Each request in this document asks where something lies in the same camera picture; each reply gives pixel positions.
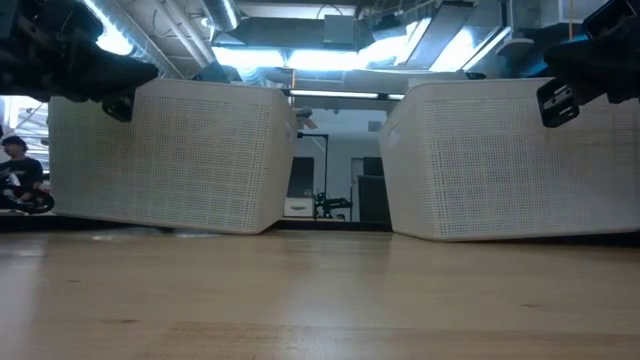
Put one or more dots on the grey ceiling air unit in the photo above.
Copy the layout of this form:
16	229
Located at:
341	32

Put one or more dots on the ceiling strip light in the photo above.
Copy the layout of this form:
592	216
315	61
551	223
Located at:
340	94

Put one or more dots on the white perforated plastic basket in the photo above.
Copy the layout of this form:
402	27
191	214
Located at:
475	160
175	160

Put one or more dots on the black cabinet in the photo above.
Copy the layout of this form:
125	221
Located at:
372	195

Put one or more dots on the silver ceiling duct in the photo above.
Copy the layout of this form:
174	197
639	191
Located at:
170	30

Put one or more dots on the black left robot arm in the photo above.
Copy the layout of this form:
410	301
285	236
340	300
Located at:
40	17

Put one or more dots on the small white cabinet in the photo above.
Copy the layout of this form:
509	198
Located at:
299	207

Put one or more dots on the person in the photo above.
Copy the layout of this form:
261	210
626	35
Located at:
22	170

